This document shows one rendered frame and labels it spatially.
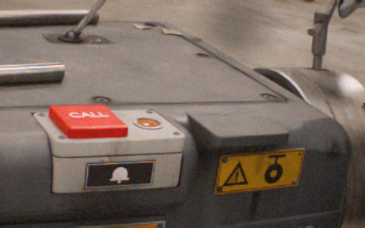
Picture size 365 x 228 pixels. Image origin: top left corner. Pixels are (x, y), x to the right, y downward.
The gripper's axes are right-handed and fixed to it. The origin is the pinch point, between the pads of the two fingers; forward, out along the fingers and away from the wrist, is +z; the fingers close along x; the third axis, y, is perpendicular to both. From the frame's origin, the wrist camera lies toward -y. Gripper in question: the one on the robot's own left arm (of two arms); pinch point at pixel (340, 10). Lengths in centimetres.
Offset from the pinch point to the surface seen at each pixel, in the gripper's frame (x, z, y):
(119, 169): -40, -5, -55
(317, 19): -10.0, -4.0, -12.9
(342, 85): -18.5, 1.6, -11.4
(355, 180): -31.7, 7.6, -14.8
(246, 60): 344, 248, 255
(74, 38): -6.3, 2.6, -47.3
